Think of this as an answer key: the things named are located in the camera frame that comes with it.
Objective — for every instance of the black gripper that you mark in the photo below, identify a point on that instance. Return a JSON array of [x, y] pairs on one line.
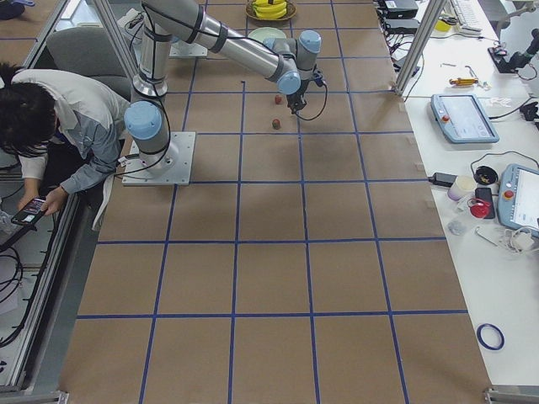
[[294, 99]]

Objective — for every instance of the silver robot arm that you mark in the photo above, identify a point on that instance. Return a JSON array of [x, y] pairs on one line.
[[291, 64]]

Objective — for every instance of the light green plate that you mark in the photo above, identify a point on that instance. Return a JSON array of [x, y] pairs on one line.
[[264, 33]]

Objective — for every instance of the person's hand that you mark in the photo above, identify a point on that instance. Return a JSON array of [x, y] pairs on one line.
[[54, 200]]

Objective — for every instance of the brown wicker basket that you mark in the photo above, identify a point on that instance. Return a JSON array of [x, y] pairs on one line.
[[291, 12]]

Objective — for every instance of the yellow banana bunch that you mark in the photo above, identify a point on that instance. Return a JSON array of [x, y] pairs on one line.
[[269, 10]]

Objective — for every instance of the black power adapter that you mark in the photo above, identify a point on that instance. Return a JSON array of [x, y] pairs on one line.
[[442, 179]]

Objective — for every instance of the yellow tool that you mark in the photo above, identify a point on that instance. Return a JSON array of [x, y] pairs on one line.
[[463, 81]]

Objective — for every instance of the far teach pendant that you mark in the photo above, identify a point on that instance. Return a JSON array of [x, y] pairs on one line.
[[462, 119]]

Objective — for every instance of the teach pendant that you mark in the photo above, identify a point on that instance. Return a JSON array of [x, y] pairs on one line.
[[518, 198], [462, 119]]

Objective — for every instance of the white cup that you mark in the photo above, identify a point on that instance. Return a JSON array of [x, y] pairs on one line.
[[461, 187]]

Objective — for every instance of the red round object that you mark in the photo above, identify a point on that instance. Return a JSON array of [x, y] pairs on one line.
[[479, 208]]

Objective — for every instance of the grey office chair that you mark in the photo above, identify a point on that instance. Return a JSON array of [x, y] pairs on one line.
[[87, 51]]

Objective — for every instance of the person in grey jacket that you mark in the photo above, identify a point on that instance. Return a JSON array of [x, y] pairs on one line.
[[65, 129]]

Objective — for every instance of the near teach pendant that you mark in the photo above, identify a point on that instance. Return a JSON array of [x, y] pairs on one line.
[[518, 198]]

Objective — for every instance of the black smartphone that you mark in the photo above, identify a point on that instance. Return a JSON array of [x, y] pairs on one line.
[[30, 213]]

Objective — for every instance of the blue tape roll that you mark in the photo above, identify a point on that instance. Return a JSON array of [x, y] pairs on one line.
[[490, 337]]

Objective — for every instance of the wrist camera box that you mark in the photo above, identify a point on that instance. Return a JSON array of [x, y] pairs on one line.
[[318, 78]]

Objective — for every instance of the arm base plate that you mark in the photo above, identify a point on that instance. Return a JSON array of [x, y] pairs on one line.
[[169, 167], [182, 50]]

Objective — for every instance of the aluminium frame post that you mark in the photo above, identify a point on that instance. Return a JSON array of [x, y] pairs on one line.
[[426, 26]]

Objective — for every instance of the white charger with cable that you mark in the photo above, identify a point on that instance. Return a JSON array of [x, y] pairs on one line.
[[520, 241]]

